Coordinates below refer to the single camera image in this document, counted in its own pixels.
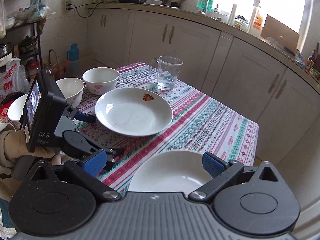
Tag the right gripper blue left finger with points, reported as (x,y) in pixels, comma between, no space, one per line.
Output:
(94,163)

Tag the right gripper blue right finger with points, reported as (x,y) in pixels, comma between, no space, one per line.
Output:
(213,165)

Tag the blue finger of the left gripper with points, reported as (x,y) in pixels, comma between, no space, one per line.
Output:
(84,117)
(113,151)

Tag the white bowl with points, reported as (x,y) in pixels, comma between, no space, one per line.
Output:
(72,89)
(100,80)
(15,110)

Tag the fruit plate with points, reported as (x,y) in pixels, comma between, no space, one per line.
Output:
(133,112)
(172,171)

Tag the gloved left hand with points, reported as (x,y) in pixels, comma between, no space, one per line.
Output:
(13,146)

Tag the red cardboard box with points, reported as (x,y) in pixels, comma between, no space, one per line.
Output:
(4,112)

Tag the patterned tablecloth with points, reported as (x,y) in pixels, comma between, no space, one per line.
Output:
(200,124)

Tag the white plastic bag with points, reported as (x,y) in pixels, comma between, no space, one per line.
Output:
(13,78)

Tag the blue thermos jug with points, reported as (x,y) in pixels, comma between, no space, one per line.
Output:
(73,56)

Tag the glass mug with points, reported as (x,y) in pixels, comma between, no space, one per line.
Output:
(165,70)

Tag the wooden cutting board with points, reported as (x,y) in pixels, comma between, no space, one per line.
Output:
(280,33)

